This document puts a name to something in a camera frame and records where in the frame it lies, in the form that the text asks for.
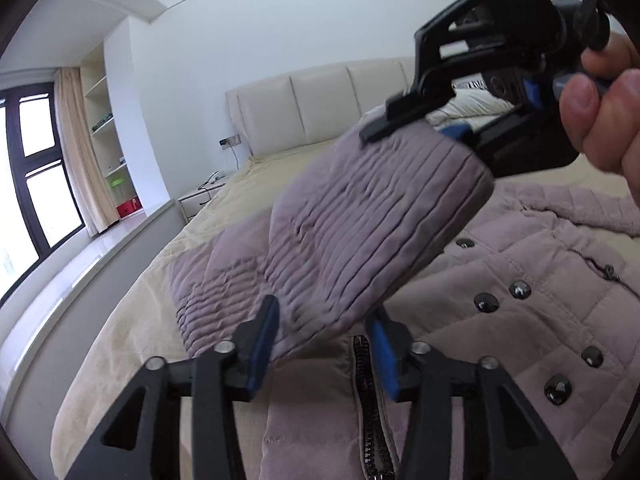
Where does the mauve puffer coat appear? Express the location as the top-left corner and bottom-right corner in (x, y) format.
(168, 122), (639, 479)

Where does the zebra pattern pillow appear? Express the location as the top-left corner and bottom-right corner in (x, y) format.
(451, 74), (487, 90)

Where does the beige bed with sheet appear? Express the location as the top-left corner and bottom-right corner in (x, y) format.
(49, 152), (640, 480)

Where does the black framed window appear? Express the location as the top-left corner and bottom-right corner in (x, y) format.
(1, 82), (85, 302)

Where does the person's right hand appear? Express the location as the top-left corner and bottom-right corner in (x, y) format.
(560, 32), (640, 200)

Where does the wall power socket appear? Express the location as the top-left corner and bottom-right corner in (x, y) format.
(219, 134), (241, 148)

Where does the white bedside table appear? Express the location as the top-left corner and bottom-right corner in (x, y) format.
(178, 172), (229, 223)

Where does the white folded duvet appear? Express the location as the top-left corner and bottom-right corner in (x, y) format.
(425, 89), (513, 130)

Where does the green container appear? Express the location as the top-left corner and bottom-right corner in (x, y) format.
(110, 177), (127, 207)

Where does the white wall shelf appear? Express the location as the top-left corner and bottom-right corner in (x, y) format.
(80, 42), (138, 203)

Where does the red box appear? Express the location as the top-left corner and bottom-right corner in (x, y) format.
(117, 196), (142, 219)

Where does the cream padded headboard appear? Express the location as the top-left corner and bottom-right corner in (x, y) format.
(227, 56), (414, 156)

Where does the beige curtain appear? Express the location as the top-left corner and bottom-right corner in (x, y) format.
(53, 67), (119, 237)

